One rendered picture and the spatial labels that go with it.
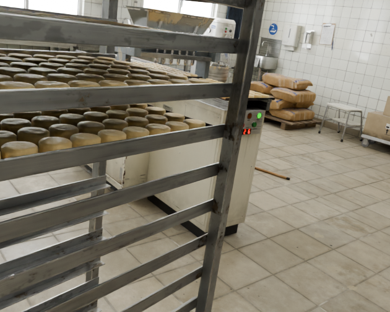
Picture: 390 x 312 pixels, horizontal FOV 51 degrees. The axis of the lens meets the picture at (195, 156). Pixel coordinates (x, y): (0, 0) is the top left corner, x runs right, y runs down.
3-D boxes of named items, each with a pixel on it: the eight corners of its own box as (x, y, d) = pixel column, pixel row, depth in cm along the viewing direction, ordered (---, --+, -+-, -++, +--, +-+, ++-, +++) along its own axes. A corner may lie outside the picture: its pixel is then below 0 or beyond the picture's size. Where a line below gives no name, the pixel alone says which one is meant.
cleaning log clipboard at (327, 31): (332, 50, 628) (338, 22, 616) (331, 49, 627) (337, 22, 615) (317, 47, 648) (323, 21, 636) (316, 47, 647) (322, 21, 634)
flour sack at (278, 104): (241, 100, 639) (243, 90, 633) (258, 99, 667) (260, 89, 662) (279, 111, 591) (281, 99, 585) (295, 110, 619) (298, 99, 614)
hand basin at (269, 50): (288, 92, 699) (302, 25, 666) (274, 91, 675) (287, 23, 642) (247, 81, 770) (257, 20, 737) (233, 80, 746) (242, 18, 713)
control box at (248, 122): (226, 134, 232) (230, 110, 228) (255, 132, 247) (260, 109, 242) (231, 135, 229) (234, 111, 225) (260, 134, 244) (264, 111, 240)
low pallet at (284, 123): (229, 111, 665) (231, 104, 661) (262, 110, 717) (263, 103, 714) (290, 132, 582) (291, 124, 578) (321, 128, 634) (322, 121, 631)
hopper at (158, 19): (123, 26, 280) (125, 5, 276) (188, 34, 314) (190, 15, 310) (145, 31, 259) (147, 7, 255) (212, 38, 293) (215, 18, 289)
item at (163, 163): (143, 199, 300) (156, 77, 273) (181, 192, 322) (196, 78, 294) (203, 245, 249) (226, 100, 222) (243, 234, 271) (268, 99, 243)
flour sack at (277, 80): (257, 82, 639) (259, 72, 634) (273, 82, 669) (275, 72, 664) (297, 91, 593) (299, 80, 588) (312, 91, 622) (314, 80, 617)
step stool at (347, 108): (362, 141, 587) (371, 109, 574) (341, 142, 564) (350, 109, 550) (338, 132, 623) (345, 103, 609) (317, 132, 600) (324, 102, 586)
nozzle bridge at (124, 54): (108, 76, 287) (111, 25, 276) (189, 78, 331) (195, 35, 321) (131, 85, 263) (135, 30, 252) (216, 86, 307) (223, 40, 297)
